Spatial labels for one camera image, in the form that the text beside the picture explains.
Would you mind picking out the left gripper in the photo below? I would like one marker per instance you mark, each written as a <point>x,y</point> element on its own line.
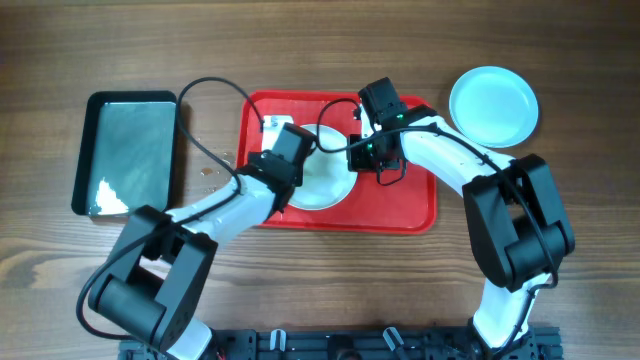
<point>296,177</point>

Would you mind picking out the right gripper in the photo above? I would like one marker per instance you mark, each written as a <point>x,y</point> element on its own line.
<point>357,164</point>

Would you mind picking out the white plate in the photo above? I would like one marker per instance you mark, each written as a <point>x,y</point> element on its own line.
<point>326,181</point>

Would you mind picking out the light blue plate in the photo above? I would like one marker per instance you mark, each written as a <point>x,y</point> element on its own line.
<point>494,107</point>

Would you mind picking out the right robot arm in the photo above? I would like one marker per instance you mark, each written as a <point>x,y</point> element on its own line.
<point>518,226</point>

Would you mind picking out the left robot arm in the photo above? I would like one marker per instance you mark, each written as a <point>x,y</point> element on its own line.
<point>152,281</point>

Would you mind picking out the red plastic serving tray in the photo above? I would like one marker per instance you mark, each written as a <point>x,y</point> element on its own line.
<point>407,207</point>

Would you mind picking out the black water tray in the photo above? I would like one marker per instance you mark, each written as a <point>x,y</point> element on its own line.
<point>127,151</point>

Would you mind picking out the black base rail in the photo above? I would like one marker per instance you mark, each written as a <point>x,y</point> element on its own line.
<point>428,344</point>

